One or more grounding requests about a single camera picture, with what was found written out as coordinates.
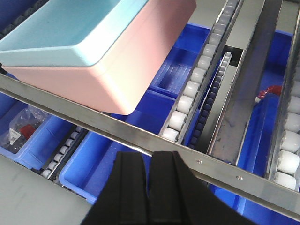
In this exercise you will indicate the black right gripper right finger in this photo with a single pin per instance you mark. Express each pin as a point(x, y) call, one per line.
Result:
point(177, 197)

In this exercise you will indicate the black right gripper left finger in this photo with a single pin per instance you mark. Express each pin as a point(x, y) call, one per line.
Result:
point(123, 200)

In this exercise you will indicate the pink plastic box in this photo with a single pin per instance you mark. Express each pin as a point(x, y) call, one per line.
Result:
point(117, 82)

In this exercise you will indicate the light blue plastic box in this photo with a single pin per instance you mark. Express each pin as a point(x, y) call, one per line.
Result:
point(68, 33)

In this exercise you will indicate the blue bin lower shelf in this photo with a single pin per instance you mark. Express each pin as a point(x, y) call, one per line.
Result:
point(88, 169)

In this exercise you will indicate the stainless steel shelf rack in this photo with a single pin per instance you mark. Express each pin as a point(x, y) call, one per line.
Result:
point(230, 152)

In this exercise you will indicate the white roller conveyor track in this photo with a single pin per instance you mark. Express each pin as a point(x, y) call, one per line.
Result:
point(195, 85)

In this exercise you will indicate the clear bag with red part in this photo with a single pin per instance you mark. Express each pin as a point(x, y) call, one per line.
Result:
point(21, 128)

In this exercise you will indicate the red item in bin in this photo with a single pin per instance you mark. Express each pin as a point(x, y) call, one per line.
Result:
point(274, 89)

